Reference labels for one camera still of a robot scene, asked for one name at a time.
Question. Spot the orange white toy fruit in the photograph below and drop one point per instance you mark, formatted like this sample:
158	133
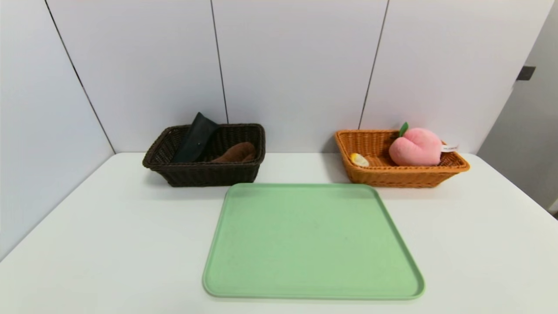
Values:
359	160

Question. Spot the black leather snap pouch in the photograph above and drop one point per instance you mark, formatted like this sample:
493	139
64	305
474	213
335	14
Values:
196	137

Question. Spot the pink plush peach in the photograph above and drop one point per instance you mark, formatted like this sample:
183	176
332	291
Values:
416	147

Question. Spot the dark brown wicker basket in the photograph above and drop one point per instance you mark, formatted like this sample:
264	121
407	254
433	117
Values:
205	174

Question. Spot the orange wicker basket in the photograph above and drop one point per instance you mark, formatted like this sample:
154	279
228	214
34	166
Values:
392	178

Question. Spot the light green plastic tray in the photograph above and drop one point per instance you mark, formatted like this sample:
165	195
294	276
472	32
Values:
305	244

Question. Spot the dark grey wall bracket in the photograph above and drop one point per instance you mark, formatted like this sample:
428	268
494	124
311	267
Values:
525	73

